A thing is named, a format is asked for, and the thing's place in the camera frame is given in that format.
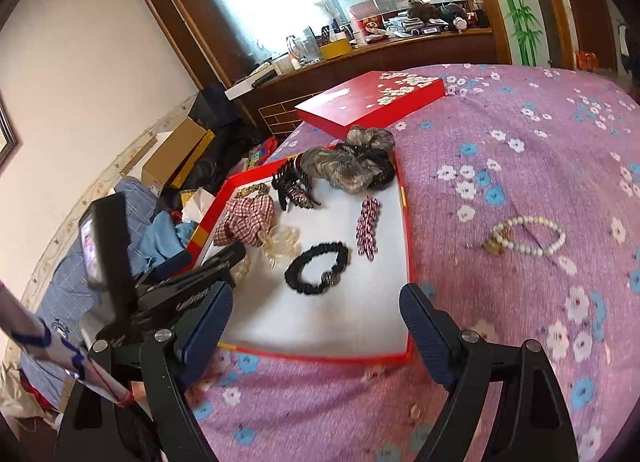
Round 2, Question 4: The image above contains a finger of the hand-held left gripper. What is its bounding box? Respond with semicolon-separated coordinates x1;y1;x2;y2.
187;242;247;285
205;272;238;299

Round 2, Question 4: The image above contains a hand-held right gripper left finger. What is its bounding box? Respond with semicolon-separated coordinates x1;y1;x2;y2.
52;281;235;462

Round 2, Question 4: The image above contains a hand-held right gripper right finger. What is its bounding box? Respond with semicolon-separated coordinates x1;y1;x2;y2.
398;283;581;462

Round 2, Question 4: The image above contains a red plaid scrunchie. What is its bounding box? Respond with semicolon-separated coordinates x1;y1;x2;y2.
214;194;277;248

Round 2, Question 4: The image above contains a red box base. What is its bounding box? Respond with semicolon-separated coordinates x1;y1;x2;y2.
187;142;416;365

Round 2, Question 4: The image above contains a grey ruffled scrunchie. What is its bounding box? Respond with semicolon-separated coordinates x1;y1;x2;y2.
301;144;398;195

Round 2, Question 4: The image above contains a light blue cloth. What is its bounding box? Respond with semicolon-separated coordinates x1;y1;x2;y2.
140;212;198;268

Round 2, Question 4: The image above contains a cream translucent scrunchie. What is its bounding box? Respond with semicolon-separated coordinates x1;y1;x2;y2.
234;224;302;288

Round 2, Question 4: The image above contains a white tissue paper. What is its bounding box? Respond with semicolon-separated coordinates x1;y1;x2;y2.
181;187;216;223

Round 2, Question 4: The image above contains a blue plaid cloth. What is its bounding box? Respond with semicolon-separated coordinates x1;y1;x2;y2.
20;177;161;393

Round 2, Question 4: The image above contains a black scrunchie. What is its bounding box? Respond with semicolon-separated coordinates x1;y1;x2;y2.
284;240;351;296

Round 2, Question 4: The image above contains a purple floral bedsheet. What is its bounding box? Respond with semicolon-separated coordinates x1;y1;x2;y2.
185;62;640;462

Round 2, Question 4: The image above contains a leopard print hair clip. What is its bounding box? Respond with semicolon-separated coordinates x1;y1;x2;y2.
235;182;271;200

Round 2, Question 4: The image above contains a black hair claw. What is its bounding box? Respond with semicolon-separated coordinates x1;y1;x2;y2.
271;154;323;213

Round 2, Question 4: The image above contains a cardboard box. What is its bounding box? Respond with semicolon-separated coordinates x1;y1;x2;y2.
141;117;216;193

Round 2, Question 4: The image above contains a red white hair clip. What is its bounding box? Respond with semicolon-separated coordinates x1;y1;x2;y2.
355;195;382;263

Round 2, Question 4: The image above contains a dark framed picture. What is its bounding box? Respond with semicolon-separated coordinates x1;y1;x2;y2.
0;92;21;175

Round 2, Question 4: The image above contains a long white box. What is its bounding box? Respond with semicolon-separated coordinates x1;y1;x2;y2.
224;73;278;100

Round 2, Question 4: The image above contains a brown ruffled scrunchie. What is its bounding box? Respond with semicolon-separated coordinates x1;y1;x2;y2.
346;124;397;153

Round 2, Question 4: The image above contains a red floral box lid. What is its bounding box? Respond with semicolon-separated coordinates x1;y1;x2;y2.
294;70;446;135

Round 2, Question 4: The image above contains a yellow box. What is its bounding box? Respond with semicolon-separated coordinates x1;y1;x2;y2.
320;39;353;60

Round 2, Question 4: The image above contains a wooden glass cabinet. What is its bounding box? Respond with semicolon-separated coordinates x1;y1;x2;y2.
112;0;516;143

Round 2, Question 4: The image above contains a brown bag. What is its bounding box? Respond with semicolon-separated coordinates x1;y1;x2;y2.
405;0;441;23

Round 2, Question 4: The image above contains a bamboo print glass panel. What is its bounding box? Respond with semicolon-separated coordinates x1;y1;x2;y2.
475;0;551;68

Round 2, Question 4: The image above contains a wooden door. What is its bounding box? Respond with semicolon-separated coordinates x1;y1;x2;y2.
550;0;621;70

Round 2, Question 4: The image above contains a white bead bracelet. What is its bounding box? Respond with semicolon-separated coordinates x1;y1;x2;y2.
482;214;567;258

